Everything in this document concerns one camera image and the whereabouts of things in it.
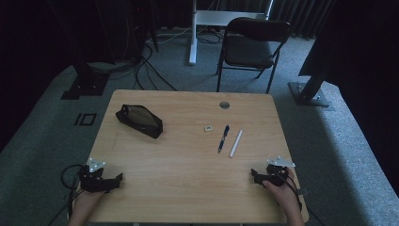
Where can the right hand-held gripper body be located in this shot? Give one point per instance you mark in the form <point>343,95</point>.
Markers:
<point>276,174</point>

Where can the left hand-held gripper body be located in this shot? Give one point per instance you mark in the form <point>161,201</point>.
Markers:
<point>94,182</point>

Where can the white pen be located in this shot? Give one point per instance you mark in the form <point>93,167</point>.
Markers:
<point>236,143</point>

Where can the blue pen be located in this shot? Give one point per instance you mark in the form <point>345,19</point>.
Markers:
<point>224,138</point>

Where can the black pencil case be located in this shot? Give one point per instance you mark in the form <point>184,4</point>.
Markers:
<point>141,121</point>

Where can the small beige eraser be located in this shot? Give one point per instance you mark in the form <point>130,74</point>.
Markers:
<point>208,128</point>

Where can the person's left hand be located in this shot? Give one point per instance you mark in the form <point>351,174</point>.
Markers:
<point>84,202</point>

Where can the person's right hand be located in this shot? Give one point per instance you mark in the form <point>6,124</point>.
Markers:
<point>287,194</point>

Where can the black metal stand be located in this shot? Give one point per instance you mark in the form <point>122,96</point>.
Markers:
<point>309,94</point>
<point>86,84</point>

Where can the black folding chair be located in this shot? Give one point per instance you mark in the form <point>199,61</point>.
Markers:
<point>251,51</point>

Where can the dark curtain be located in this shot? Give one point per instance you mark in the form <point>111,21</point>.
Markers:
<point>301,15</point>

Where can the white desk frame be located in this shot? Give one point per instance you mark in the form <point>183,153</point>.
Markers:
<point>193,37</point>

